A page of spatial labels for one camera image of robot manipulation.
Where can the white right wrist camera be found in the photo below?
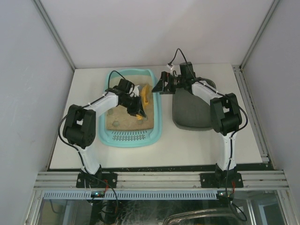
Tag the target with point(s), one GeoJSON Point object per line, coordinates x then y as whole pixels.
{"type": "Point", "coordinates": [171, 67]}

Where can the aluminium mounting rail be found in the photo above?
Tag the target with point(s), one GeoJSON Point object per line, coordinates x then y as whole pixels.
{"type": "Point", "coordinates": [252, 180]}

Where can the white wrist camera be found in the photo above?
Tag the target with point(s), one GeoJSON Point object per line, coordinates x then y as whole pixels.
{"type": "Point", "coordinates": [136, 91]}
{"type": "Point", "coordinates": [171, 67]}

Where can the dark grey plastic bin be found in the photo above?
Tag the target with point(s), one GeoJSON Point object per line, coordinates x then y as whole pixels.
{"type": "Point", "coordinates": [190, 112]}

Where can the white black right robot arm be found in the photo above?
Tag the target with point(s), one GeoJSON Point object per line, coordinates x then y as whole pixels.
{"type": "Point", "coordinates": [225, 113]}

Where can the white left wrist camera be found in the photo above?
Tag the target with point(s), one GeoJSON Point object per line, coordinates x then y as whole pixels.
{"type": "Point", "coordinates": [136, 91]}

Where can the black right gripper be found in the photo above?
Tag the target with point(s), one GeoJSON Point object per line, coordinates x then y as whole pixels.
{"type": "Point", "coordinates": [168, 82]}

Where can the orange plastic litter scoop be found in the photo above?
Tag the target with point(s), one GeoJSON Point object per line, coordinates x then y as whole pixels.
{"type": "Point", "coordinates": [144, 91]}

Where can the blue slotted cable duct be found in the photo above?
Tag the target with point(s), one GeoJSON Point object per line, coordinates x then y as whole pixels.
{"type": "Point", "coordinates": [132, 195]}

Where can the teal plastic litter box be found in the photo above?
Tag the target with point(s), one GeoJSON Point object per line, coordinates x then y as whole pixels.
{"type": "Point", "coordinates": [129, 133]}

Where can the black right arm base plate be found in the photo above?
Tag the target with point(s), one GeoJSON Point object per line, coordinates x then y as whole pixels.
{"type": "Point", "coordinates": [210, 180]}

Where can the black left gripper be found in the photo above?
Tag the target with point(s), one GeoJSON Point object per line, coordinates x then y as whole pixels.
{"type": "Point", "coordinates": [138, 107]}

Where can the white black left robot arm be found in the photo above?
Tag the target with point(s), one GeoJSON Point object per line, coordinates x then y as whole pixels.
{"type": "Point", "coordinates": [79, 131]}

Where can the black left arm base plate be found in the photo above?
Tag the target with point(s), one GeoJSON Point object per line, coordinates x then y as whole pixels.
{"type": "Point", "coordinates": [99, 180]}

